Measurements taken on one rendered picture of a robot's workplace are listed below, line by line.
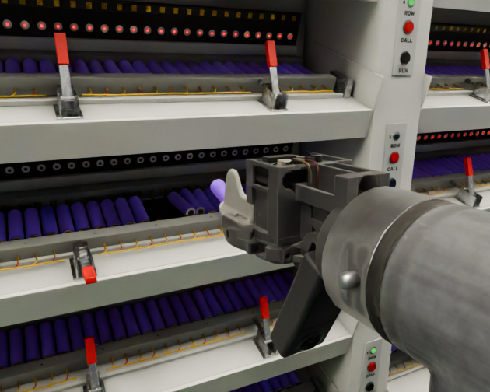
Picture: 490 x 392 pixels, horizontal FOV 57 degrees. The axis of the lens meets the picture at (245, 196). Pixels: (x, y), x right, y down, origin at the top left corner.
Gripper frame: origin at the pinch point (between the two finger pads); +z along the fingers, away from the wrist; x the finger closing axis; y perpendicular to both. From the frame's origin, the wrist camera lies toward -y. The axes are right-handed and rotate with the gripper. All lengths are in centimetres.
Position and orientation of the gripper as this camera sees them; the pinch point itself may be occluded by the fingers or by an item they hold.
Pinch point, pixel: (239, 211)
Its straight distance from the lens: 48.6
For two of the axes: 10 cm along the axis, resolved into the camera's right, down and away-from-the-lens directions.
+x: -8.9, 1.2, -4.4
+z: -4.6, -2.0, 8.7
